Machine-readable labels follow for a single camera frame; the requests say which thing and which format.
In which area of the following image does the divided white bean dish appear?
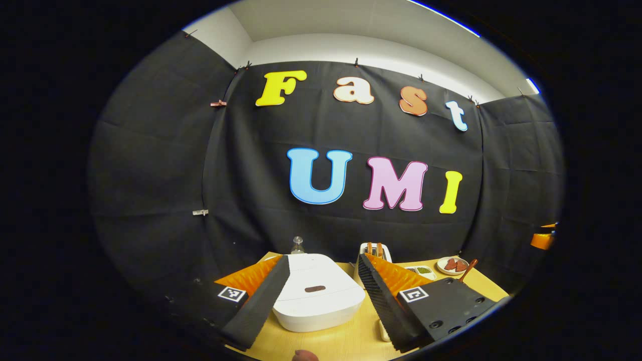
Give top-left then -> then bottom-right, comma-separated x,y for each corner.
405,265 -> 437,280

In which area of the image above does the long ceiling light strip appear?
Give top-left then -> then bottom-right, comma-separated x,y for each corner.
409,0 -> 481,38

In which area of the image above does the black backdrop cloth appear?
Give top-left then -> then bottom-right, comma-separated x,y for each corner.
88,31 -> 565,296

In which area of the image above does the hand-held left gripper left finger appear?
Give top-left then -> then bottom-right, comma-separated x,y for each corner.
158,255 -> 292,352

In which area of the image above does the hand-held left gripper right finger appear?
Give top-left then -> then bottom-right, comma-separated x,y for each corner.
357,253 -> 510,353

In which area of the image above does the small white round plate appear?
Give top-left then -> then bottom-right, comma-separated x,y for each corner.
436,256 -> 469,276

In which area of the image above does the white toaster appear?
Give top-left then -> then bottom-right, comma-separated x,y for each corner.
354,242 -> 393,342

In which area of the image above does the white rice cooker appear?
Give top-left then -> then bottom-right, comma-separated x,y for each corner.
272,253 -> 366,332

